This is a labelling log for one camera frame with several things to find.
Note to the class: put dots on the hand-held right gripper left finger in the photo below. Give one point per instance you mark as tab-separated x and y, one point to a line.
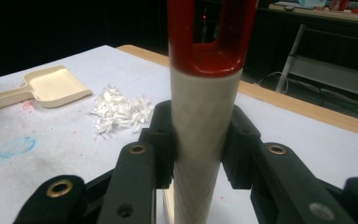
136	174

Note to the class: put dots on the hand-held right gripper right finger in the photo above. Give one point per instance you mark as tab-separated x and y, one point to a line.
279	177

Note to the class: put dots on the pile of white paper scraps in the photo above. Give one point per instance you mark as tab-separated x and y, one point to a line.
121	112

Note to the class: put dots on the cream plastic dustpan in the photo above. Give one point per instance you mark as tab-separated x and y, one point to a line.
43	88

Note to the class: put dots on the wooden table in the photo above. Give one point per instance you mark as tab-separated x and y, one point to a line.
298	105

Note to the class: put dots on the white metal stand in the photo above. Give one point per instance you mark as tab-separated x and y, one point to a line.
317	65

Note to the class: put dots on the wooden shelf with clutter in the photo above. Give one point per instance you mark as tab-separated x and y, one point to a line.
323	11

